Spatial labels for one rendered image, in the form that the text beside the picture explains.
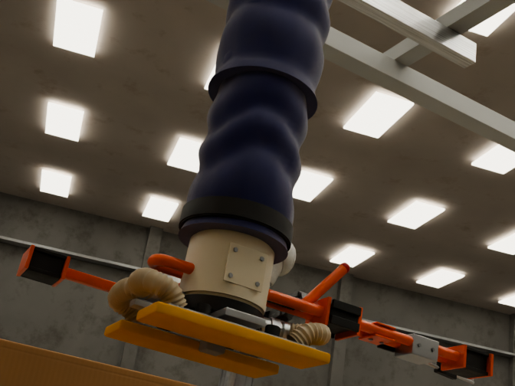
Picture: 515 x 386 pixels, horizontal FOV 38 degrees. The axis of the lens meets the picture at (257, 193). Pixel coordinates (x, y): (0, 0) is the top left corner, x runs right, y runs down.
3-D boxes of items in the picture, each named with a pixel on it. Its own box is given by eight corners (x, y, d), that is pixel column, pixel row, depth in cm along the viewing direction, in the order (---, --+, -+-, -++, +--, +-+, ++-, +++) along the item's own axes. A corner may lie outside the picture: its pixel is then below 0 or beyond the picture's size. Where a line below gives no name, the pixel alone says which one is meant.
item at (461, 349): (463, 367, 161) (464, 344, 163) (440, 370, 168) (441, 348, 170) (493, 376, 164) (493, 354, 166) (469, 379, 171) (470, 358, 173)
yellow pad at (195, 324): (154, 311, 122) (161, 282, 124) (134, 321, 131) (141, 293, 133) (330, 364, 134) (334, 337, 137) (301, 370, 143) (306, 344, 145)
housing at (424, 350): (412, 353, 157) (414, 332, 159) (392, 357, 163) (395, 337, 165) (438, 361, 160) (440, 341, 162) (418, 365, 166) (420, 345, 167)
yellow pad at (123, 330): (118, 328, 138) (125, 302, 140) (103, 336, 146) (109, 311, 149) (278, 374, 150) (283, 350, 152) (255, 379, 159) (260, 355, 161)
